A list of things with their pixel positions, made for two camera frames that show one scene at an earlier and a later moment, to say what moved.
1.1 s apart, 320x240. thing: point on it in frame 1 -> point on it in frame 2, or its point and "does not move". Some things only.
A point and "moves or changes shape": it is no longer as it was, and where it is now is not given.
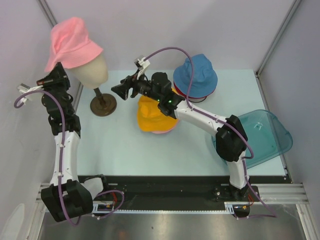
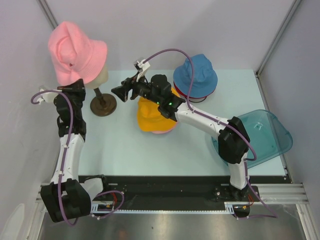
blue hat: x=204 y=79 does not move
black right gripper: x=123 y=90 does not move
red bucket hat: x=185 y=95 does not move
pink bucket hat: x=164 y=132 does not move
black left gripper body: x=60 y=85 -> x=78 y=98
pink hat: x=71 y=46 moves or changes shape
